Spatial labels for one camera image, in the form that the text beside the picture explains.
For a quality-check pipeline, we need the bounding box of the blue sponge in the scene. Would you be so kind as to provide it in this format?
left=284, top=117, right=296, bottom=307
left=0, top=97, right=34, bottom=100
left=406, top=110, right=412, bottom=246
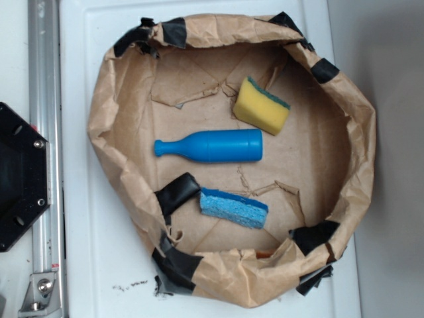
left=199, top=187, right=268, bottom=229

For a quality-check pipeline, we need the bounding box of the yellow and green sponge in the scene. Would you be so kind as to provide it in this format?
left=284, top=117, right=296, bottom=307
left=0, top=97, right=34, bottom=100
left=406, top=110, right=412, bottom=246
left=233, top=76, right=291, bottom=136

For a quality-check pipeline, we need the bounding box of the blue plastic bottle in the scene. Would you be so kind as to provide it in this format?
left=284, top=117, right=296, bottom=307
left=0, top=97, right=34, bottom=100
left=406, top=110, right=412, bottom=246
left=154, top=129, right=263, bottom=163

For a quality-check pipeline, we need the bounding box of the brown paper bag bin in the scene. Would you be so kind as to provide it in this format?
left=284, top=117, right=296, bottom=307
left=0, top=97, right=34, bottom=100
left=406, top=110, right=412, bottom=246
left=87, top=13, right=376, bottom=308

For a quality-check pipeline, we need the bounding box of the white plastic tray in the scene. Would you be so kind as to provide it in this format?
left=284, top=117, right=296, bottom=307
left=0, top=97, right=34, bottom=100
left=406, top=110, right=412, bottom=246
left=59, top=1, right=361, bottom=317

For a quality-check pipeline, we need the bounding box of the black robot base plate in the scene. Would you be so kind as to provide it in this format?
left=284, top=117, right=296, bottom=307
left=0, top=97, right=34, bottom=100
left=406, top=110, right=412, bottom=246
left=1, top=103, right=50, bottom=252

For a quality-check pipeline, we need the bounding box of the aluminium extrusion rail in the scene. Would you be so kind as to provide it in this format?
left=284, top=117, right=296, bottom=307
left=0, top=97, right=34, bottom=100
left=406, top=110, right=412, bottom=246
left=28, top=1, right=68, bottom=317

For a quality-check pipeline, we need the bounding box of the metal corner bracket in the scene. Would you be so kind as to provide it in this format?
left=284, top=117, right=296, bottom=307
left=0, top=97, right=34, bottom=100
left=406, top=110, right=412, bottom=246
left=18, top=272, right=61, bottom=317

